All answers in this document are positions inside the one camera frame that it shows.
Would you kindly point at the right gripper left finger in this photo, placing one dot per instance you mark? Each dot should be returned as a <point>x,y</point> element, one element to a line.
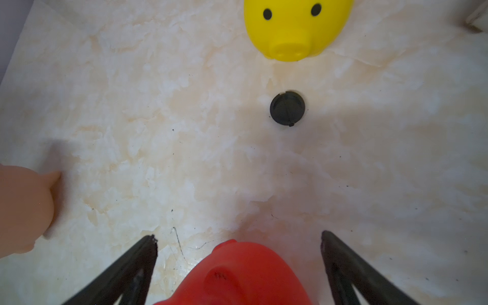
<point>126,281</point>

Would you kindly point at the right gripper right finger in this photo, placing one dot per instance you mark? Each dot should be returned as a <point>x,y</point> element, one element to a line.
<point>347,273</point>

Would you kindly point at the red piggy bank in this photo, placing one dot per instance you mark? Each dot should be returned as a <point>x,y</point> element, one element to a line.
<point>238,272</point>

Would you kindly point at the peach piggy bank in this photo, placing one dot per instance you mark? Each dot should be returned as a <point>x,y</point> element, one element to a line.
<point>27,207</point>

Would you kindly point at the yellow piggy bank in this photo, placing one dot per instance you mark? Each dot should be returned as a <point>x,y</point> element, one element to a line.
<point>291,30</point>

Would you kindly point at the black plug near yellow pig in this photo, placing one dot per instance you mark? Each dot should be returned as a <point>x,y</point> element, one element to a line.
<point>287,108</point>

